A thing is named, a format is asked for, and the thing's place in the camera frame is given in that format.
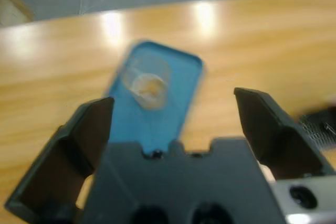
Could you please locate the wooden frame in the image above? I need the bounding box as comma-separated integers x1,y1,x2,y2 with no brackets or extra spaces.
0,0,35,27

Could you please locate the teal plastic tray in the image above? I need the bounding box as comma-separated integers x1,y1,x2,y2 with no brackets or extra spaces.
103,39,205,154

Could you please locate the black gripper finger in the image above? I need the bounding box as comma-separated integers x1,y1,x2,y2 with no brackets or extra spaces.
4,97,116,221
233,87,336,180

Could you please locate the clear glass cup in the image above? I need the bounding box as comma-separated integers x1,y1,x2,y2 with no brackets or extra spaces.
122,55,170,111

